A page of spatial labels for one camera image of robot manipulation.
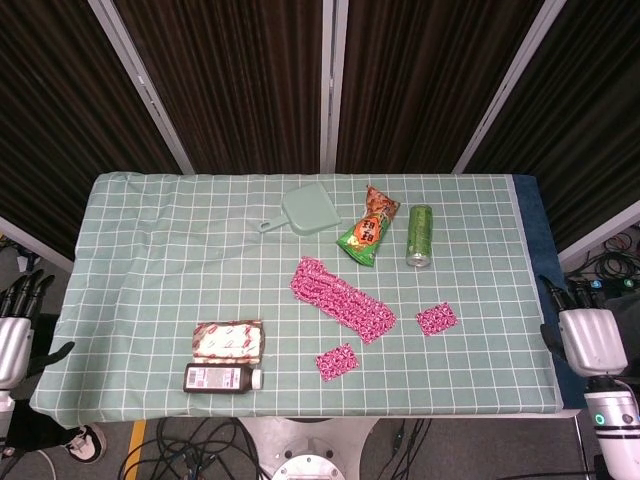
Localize brown white snack packet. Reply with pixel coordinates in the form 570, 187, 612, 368
191, 321, 265, 365

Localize black white sneaker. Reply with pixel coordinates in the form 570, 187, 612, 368
59, 423, 107, 464

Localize white partition frame post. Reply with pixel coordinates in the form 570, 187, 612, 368
557, 199, 640, 266
0, 215, 76, 274
88, 0, 195, 175
452, 0, 569, 174
319, 0, 350, 174

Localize black floor cable bundle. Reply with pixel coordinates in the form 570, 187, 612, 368
118, 417, 264, 480

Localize tangled dark cables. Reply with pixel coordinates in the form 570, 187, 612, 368
564, 232, 640, 284

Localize black cable with green plug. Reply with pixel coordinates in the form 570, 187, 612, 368
387, 418, 432, 480

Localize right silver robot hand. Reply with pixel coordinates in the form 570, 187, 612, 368
537, 273, 629, 379

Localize pale green plastic dustpan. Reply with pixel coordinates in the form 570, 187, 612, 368
258, 182, 343, 238

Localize green checked tablecloth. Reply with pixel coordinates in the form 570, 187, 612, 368
29, 171, 566, 419

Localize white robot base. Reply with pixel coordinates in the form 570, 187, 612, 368
239, 417, 381, 480

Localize green drink can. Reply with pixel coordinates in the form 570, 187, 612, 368
405, 204, 435, 269

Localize green orange snack bag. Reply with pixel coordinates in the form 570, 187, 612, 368
335, 183, 402, 268

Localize black trouser leg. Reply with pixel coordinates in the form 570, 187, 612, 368
9, 399, 76, 451

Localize dark brown ribbed partition panel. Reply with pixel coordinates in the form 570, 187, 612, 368
112, 0, 331, 174
335, 0, 546, 174
0, 0, 184, 261
464, 0, 640, 251

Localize blue table cover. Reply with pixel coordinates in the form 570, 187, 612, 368
512, 174, 600, 411

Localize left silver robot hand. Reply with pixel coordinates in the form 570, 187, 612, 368
0, 269, 76, 390

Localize brown bottle with white cap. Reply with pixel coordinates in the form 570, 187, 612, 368
182, 362, 264, 395

